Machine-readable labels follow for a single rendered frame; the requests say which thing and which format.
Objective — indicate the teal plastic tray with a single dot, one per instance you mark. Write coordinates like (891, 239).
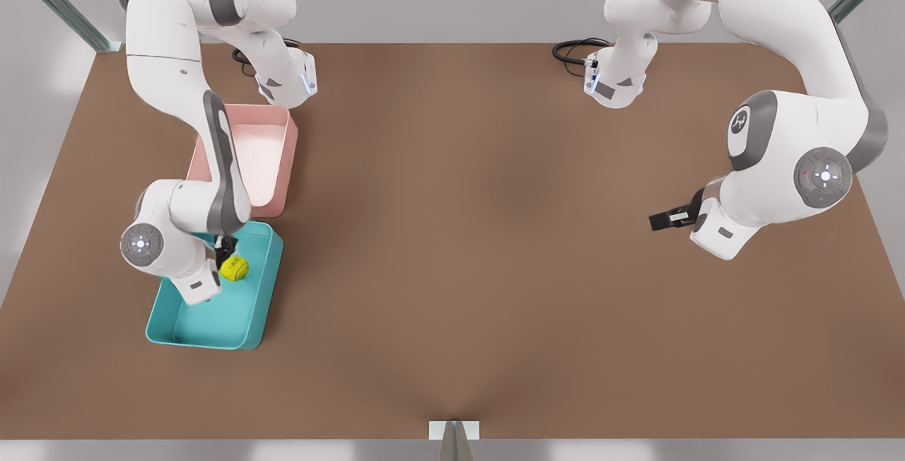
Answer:
(233, 305)

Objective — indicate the pink plastic tray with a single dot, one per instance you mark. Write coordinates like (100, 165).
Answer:
(265, 157)

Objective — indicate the yellow tennis ball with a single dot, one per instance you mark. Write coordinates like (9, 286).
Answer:
(234, 269)

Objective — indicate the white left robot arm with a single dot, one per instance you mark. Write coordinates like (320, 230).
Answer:
(785, 93)

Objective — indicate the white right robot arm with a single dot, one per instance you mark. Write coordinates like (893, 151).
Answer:
(162, 58)

